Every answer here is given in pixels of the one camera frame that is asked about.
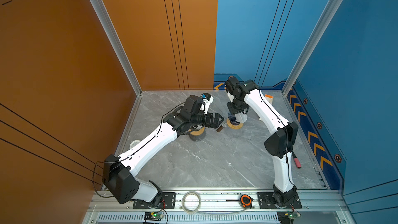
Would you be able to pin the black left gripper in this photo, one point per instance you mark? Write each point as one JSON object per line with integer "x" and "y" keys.
{"x": 208, "y": 123}

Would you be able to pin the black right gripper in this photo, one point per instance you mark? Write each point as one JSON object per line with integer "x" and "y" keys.
{"x": 231, "y": 110}

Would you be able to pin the blue ribbed dripper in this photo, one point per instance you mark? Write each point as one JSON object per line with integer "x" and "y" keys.
{"x": 230, "y": 118}

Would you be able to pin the grey glass carafe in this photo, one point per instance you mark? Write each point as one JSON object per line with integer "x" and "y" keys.
{"x": 197, "y": 137}

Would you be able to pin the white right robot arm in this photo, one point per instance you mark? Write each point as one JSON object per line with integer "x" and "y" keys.
{"x": 247, "y": 95}

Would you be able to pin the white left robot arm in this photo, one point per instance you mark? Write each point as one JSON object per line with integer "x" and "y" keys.
{"x": 119, "y": 171}

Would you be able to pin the coffee filter paper pack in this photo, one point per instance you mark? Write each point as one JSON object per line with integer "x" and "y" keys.
{"x": 269, "y": 98}

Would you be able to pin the clear coiled tube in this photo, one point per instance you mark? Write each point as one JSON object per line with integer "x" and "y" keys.
{"x": 191, "y": 202}

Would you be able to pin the orange black tape measure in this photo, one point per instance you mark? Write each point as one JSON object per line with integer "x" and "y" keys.
{"x": 246, "y": 201}

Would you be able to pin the green circuit board left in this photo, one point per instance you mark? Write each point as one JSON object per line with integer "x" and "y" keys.
{"x": 153, "y": 217}

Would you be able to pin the green circuit board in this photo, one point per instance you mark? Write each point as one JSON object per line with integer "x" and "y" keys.
{"x": 287, "y": 217}
{"x": 153, "y": 217}

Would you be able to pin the green circuit board right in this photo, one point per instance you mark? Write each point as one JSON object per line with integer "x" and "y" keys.
{"x": 287, "y": 217}

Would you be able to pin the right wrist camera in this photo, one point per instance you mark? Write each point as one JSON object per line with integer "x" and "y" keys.
{"x": 234, "y": 87}

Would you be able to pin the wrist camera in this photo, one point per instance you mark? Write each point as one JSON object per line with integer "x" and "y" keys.
{"x": 195, "y": 105}
{"x": 234, "y": 87}

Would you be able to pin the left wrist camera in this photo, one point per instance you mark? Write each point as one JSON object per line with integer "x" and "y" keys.
{"x": 195, "y": 105}

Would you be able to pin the red handled screwdriver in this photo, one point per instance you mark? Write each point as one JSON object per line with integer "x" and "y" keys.
{"x": 296, "y": 161}

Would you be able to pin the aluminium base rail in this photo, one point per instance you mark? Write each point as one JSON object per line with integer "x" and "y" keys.
{"x": 221, "y": 206}

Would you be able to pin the aluminium corner post left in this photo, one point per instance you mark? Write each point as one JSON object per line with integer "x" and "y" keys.
{"x": 108, "y": 26}

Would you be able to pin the aluminium corner post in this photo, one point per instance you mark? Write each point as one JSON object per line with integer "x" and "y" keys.
{"x": 108, "y": 26}
{"x": 323, "y": 22}

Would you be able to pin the aluminium corner post right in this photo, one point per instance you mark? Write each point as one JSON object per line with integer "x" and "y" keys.
{"x": 323, "y": 22}

